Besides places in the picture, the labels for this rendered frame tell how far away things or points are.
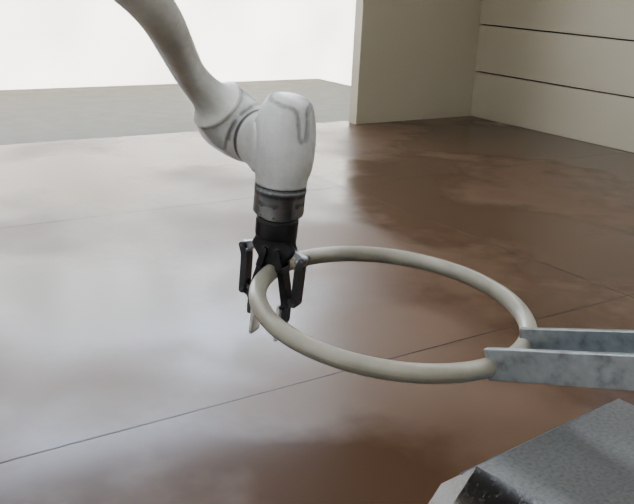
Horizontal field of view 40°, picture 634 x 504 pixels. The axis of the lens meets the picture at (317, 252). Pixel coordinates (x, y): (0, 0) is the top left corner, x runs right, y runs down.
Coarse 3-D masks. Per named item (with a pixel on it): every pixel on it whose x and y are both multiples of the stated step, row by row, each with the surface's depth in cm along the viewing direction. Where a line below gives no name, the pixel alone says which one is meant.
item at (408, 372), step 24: (312, 264) 163; (408, 264) 167; (432, 264) 166; (456, 264) 164; (264, 288) 145; (480, 288) 160; (504, 288) 156; (264, 312) 136; (528, 312) 147; (288, 336) 130; (336, 360) 126; (360, 360) 125; (384, 360) 125; (480, 360) 129
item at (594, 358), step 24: (528, 336) 137; (552, 336) 134; (576, 336) 131; (600, 336) 129; (624, 336) 126; (504, 360) 128; (528, 360) 125; (552, 360) 123; (576, 360) 120; (600, 360) 118; (624, 360) 116; (552, 384) 123; (576, 384) 121; (600, 384) 118; (624, 384) 116
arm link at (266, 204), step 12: (264, 192) 146; (276, 192) 145; (288, 192) 145; (300, 192) 147; (264, 204) 147; (276, 204) 146; (288, 204) 146; (300, 204) 148; (264, 216) 148; (276, 216) 147; (288, 216) 147; (300, 216) 150
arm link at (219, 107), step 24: (120, 0) 119; (144, 0) 119; (168, 0) 122; (144, 24) 123; (168, 24) 124; (168, 48) 130; (192, 48) 135; (192, 72) 140; (192, 96) 148; (216, 96) 149; (240, 96) 151; (216, 120) 150; (240, 120) 150; (216, 144) 153
